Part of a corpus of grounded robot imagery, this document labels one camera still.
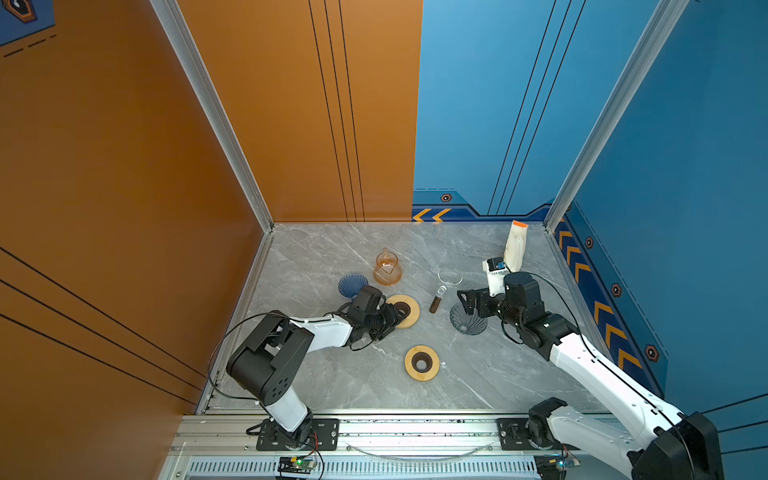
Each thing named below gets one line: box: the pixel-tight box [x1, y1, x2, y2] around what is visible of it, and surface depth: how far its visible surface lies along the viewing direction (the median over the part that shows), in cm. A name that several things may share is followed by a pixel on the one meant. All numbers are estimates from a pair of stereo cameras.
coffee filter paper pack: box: [503, 220, 529, 272], surface depth 105 cm
